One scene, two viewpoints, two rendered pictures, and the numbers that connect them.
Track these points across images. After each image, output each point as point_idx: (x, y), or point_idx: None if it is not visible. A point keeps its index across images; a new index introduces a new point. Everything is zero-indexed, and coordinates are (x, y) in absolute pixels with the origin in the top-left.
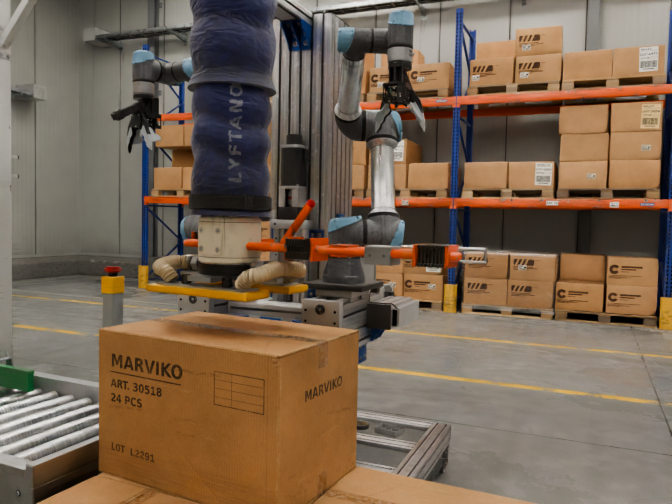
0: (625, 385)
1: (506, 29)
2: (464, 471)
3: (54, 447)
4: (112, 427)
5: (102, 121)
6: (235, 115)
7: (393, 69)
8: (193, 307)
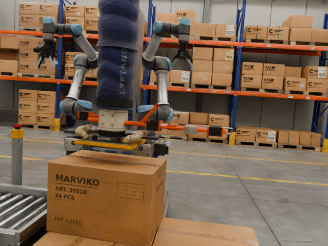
0: (223, 170)
1: (169, 7)
2: (174, 212)
3: (11, 220)
4: (55, 209)
5: None
6: (123, 62)
7: (181, 44)
8: (73, 147)
